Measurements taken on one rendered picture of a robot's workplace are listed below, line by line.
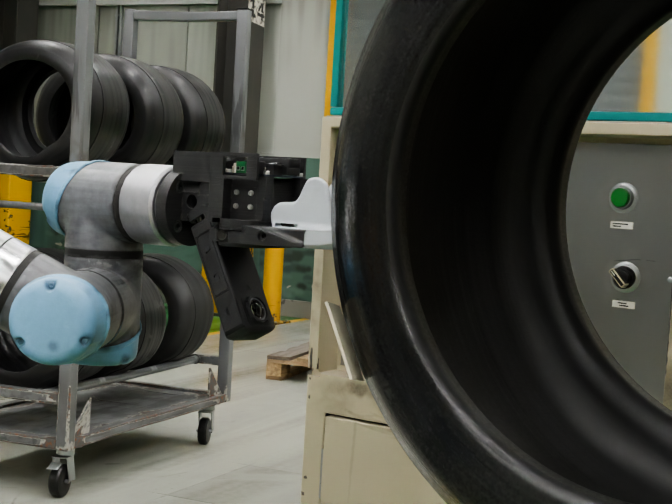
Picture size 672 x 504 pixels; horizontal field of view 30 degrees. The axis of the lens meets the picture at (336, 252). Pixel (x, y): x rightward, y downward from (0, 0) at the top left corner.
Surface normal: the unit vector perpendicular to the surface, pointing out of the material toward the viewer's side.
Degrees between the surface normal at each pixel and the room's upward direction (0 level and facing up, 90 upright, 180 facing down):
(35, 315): 90
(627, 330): 90
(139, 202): 87
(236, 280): 61
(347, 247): 92
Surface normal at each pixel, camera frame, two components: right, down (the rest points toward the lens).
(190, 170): -0.58, 0.01
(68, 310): -0.04, 0.04
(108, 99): 0.88, -0.08
